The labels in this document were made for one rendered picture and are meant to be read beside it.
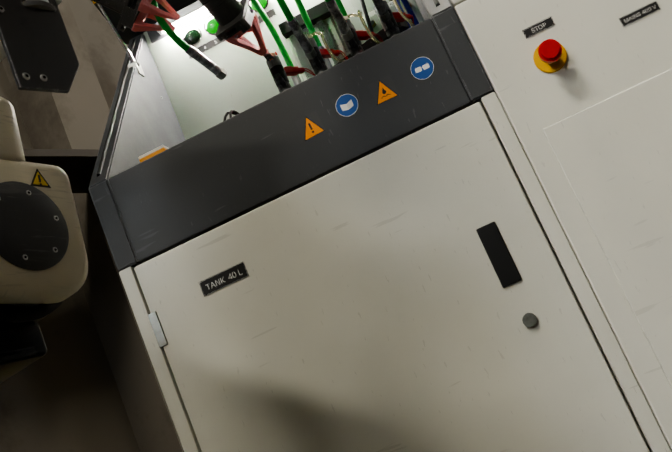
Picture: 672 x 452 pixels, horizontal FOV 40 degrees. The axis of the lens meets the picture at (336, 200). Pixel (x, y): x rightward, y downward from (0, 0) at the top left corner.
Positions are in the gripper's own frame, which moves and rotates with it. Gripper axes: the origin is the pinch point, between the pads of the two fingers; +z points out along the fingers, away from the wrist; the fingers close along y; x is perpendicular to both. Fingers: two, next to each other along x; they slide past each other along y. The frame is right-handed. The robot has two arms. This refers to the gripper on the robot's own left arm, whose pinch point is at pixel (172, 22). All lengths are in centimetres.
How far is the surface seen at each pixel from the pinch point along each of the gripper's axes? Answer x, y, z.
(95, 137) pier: -143, 196, -26
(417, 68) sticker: 19, -29, 41
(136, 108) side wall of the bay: 0.9, 24.5, -0.6
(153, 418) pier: -43, 227, 45
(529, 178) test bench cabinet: 33, -29, 62
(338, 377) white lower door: 59, 3, 48
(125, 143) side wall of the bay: 17.3, 18.0, 1.2
